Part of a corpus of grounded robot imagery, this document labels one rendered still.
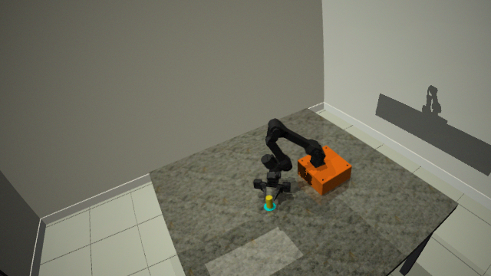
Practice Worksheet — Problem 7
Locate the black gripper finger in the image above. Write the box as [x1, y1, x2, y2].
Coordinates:
[274, 186, 283, 201]
[260, 184, 267, 197]

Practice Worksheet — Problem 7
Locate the yellow tall cylinder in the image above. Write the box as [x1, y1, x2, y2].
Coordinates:
[265, 195, 273, 209]

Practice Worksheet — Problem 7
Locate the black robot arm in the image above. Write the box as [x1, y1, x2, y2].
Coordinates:
[261, 118, 325, 183]

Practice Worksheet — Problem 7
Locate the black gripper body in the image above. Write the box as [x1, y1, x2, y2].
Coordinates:
[253, 179, 291, 192]

